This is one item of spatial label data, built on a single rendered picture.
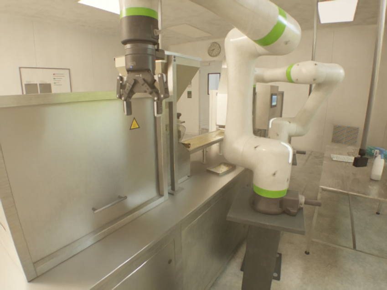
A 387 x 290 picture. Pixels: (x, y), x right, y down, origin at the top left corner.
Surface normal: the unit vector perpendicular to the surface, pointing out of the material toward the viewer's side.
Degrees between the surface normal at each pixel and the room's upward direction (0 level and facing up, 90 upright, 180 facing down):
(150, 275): 90
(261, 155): 88
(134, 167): 90
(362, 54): 90
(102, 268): 0
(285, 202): 81
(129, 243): 0
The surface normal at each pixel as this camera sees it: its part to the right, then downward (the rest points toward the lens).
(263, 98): -0.56, 0.21
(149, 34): 0.66, 0.18
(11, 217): 0.83, 0.14
